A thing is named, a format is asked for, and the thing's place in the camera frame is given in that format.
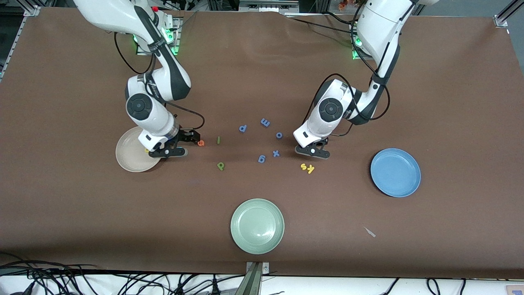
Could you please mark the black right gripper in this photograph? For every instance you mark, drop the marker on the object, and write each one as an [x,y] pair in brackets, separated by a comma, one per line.
[184,137]

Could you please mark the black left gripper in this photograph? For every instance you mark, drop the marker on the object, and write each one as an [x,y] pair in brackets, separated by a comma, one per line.
[319,144]

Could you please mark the yellow foam letter k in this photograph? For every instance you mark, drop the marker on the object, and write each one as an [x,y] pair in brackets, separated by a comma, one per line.
[310,169]

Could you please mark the green foam letter p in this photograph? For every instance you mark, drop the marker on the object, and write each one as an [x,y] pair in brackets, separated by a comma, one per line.
[220,165]

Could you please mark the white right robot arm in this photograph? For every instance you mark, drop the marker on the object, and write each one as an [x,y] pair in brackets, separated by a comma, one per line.
[123,12]

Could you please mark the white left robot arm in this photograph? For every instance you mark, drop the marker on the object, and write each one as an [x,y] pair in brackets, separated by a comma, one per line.
[380,24]

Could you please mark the blue foam letter m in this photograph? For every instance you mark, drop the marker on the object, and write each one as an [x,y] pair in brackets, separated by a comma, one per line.
[265,122]

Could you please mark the blue foam letter g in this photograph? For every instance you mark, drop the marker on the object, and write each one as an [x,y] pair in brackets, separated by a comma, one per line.
[261,159]

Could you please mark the beige brown plate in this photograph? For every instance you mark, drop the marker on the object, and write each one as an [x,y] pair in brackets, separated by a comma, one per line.
[127,155]

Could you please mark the blue plate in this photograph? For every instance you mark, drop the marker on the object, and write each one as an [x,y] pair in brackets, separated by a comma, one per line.
[395,172]

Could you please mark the brown table cover sheet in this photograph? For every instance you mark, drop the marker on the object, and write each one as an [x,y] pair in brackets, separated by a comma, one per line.
[262,73]

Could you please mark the green plate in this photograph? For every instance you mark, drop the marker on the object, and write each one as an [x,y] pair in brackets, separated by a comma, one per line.
[257,226]

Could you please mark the orange decorative object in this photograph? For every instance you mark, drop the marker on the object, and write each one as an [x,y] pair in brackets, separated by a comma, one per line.
[348,3]

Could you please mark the grey metal equipment box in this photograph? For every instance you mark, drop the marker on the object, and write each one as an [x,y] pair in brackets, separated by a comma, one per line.
[268,5]

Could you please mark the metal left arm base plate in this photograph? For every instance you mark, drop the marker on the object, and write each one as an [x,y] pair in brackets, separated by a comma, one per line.
[355,55]

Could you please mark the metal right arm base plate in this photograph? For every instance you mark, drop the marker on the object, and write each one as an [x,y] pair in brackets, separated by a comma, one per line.
[177,41]

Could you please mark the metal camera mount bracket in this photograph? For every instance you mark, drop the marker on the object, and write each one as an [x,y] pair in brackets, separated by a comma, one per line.
[256,268]

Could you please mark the aluminium edge rail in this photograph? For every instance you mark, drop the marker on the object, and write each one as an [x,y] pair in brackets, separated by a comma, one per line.
[12,45]

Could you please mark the aluminium corner bracket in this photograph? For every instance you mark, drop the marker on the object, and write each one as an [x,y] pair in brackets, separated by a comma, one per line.
[500,21]
[32,10]

